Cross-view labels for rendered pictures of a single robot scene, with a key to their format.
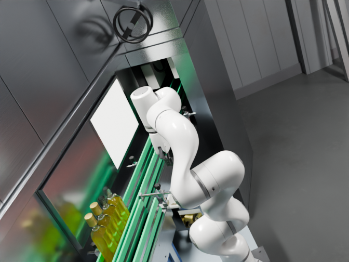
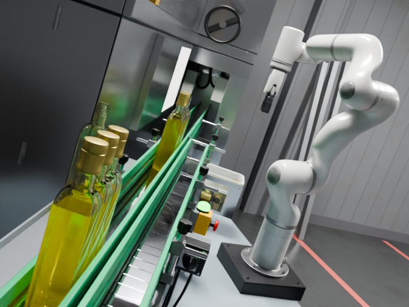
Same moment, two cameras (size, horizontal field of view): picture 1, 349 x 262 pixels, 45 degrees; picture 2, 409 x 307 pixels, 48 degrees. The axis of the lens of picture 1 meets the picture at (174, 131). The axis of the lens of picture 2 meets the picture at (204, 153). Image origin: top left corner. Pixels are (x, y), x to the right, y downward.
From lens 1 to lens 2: 1.26 m
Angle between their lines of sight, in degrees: 29
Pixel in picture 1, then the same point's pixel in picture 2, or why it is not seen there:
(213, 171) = (386, 88)
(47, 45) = not seen: outside the picture
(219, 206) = (352, 132)
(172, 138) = (367, 42)
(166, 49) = (232, 66)
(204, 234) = (294, 169)
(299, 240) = not seen: outside the picture
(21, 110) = not seen: outside the picture
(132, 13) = (229, 17)
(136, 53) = (203, 52)
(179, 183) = (365, 74)
